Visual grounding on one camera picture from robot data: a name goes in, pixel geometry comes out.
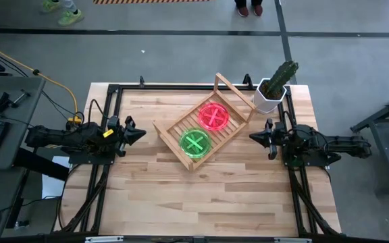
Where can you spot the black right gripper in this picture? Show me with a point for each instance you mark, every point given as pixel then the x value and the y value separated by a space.
pixel 277 140

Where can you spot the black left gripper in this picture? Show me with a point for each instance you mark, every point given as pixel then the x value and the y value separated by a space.
pixel 122 138

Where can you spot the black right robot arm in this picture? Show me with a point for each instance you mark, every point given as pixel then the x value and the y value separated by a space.
pixel 343 145

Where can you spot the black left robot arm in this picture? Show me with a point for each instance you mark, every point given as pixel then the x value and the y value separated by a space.
pixel 63 136

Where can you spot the wooden slatted shelf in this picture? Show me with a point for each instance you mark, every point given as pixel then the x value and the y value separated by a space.
pixel 181 126

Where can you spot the white hexagonal plant pot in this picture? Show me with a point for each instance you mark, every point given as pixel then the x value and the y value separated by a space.
pixel 262 103

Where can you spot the yellow power plug block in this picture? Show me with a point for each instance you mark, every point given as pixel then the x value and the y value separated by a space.
pixel 74 119

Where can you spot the green cactus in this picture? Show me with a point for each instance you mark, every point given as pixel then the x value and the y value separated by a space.
pixel 280 77

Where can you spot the white sheet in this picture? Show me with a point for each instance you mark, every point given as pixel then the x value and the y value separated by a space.
pixel 52 185

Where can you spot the black flat panel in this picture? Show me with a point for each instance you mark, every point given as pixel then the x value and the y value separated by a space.
pixel 39 163

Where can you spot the grey side desk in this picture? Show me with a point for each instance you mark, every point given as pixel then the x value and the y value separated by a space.
pixel 19 135

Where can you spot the black metal stand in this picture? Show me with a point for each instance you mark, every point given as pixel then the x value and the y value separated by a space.
pixel 383 118

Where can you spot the person's red shoe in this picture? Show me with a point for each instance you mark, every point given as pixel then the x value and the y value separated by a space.
pixel 243 11
pixel 258 10

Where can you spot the person's green shoe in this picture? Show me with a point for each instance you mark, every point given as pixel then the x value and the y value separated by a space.
pixel 50 5
pixel 69 17

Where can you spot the black desk clamp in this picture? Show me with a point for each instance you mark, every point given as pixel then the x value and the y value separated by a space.
pixel 2 101

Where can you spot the person's leg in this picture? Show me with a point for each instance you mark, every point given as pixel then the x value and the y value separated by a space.
pixel 69 4

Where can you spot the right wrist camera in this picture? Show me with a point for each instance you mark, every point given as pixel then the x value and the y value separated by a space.
pixel 279 126

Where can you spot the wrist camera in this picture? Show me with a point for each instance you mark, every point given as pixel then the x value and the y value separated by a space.
pixel 113 123
pixel 279 126

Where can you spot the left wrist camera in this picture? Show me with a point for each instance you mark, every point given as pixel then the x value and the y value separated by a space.
pixel 113 123

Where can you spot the black aluminium table frame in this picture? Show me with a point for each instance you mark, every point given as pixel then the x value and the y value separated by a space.
pixel 164 87

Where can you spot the silver table bracket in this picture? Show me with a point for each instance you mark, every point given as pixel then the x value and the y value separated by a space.
pixel 103 239
pixel 292 240

